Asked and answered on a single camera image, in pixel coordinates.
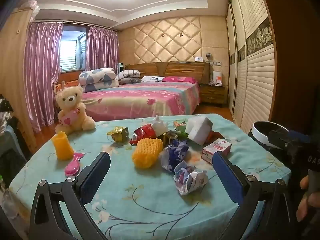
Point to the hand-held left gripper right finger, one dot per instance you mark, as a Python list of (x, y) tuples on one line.
[(225, 177)]

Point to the white trash bin black liner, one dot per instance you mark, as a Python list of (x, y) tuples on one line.
[(257, 135)]

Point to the pile of clothes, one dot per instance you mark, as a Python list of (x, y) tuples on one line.
[(6, 115)]

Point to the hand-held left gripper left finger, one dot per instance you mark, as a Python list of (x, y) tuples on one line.
[(96, 177)]

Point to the white foam net sleeve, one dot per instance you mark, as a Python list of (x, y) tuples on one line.
[(198, 130)]

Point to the bed with pink floral sheet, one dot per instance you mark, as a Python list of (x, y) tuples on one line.
[(140, 100)]

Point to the cream louvred wardrobe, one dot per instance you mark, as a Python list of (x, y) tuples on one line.
[(252, 80)]

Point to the light wooden cabinet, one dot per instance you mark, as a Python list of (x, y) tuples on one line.
[(15, 80)]

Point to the pink hair brush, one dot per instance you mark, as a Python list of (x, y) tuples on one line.
[(73, 166)]

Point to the dark brown door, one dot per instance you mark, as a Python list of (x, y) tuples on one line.
[(295, 67)]

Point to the white pillow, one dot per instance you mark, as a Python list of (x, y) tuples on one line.
[(152, 79)]

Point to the small wooden chair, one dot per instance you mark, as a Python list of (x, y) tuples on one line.
[(58, 87)]

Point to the wide pink satin curtain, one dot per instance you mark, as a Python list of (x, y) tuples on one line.
[(42, 80)]

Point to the cream teddy bear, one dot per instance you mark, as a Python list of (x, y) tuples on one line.
[(72, 105)]

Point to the pink floral pillow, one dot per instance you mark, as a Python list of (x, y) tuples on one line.
[(180, 79)]

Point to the blue crumpled wrapper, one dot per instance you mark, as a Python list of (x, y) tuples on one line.
[(175, 152)]

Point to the wooden headboard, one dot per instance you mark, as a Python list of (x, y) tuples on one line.
[(175, 70)]

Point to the red snack bag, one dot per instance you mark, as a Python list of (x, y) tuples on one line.
[(143, 132)]

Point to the person's right hand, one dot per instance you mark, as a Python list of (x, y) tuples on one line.
[(303, 205)]

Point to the narrow pink satin curtain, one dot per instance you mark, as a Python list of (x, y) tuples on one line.
[(100, 47)]

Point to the wooden nightstand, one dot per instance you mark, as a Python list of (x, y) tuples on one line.
[(212, 95)]

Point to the teal floral tablecloth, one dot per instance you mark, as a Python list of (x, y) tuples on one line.
[(140, 205)]

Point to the wall switch panel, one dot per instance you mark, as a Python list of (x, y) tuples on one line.
[(215, 63)]

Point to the white plastic bag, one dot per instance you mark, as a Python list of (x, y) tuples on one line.
[(158, 126)]

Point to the orange wrapper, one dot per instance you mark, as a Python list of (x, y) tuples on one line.
[(213, 135)]

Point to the crumpled printed paper ball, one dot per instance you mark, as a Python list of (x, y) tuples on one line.
[(190, 178)]

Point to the small pink white box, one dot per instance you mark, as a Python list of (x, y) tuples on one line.
[(216, 150)]

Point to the grey white striped quilt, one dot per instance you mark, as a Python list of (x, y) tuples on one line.
[(128, 75)]

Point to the white quilt blue leaf print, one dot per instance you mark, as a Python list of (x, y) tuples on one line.
[(97, 78)]

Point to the white orange paper bag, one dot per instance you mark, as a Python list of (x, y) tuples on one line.
[(216, 77)]

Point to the window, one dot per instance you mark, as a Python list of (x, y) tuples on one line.
[(68, 55)]

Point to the small white wall device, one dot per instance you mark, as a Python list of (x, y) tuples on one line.
[(199, 59)]

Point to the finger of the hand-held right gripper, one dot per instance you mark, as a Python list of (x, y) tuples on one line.
[(282, 138)]

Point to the gold foil wrapper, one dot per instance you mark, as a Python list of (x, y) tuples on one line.
[(118, 133)]

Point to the green drink carton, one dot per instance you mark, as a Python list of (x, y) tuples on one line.
[(180, 127)]

